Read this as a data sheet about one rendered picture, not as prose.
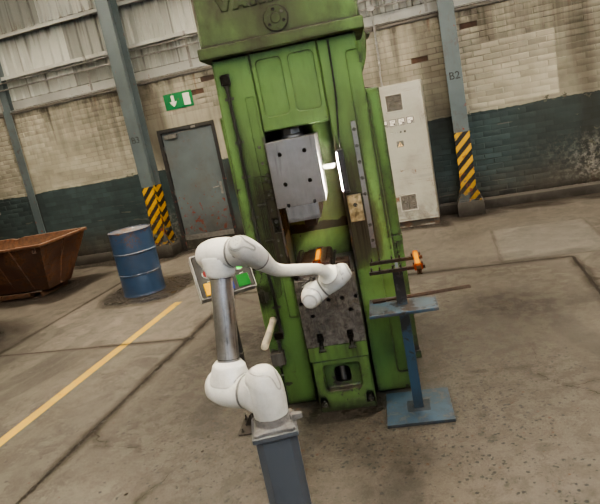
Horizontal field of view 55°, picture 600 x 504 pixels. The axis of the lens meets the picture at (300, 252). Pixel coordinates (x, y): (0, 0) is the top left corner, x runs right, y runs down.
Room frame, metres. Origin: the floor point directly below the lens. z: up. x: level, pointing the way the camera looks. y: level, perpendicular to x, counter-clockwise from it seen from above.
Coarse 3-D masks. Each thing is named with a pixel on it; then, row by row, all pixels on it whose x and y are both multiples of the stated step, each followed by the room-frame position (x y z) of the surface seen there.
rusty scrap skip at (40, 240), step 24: (0, 240) 9.94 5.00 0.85; (24, 240) 9.76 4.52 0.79; (48, 240) 9.60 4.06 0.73; (72, 240) 9.14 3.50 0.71; (0, 264) 8.67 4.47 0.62; (24, 264) 8.58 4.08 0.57; (48, 264) 8.62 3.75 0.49; (72, 264) 9.23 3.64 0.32; (0, 288) 8.91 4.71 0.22; (24, 288) 8.81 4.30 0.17; (48, 288) 8.72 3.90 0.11
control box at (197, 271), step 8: (192, 264) 3.36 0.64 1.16; (192, 272) 3.38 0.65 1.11; (200, 272) 3.35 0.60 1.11; (240, 272) 3.39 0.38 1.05; (248, 272) 3.39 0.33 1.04; (200, 280) 3.32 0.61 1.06; (208, 280) 3.33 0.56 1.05; (200, 288) 3.29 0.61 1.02; (240, 288) 3.33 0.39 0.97; (248, 288) 3.36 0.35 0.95; (200, 296) 3.29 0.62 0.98; (208, 296) 3.27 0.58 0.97
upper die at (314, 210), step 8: (288, 208) 3.48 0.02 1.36; (296, 208) 3.47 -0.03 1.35; (304, 208) 3.47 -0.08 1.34; (312, 208) 3.46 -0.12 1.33; (320, 208) 3.55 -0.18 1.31; (288, 216) 3.48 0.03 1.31; (296, 216) 3.48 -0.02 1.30; (304, 216) 3.47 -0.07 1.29; (312, 216) 3.46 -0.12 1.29; (320, 216) 3.46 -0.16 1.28
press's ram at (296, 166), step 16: (272, 144) 3.48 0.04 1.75; (288, 144) 3.47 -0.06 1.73; (304, 144) 3.46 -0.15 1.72; (272, 160) 3.49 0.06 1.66; (288, 160) 3.47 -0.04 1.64; (304, 160) 3.46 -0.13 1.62; (320, 160) 3.61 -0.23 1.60; (272, 176) 3.49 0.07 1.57; (288, 176) 3.48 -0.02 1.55; (304, 176) 3.47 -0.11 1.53; (320, 176) 3.45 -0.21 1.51; (288, 192) 3.48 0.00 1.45; (304, 192) 3.47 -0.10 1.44; (320, 192) 3.46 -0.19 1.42
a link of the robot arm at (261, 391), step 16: (256, 368) 2.32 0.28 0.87; (272, 368) 2.32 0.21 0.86; (240, 384) 2.33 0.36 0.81; (256, 384) 2.26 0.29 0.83; (272, 384) 2.26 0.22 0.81; (240, 400) 2.31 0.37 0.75; (256, 400) 2.25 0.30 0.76; (272, 400) 2.25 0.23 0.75; (256, 416) 2.27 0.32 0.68; (272, 416) 2.24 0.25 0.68
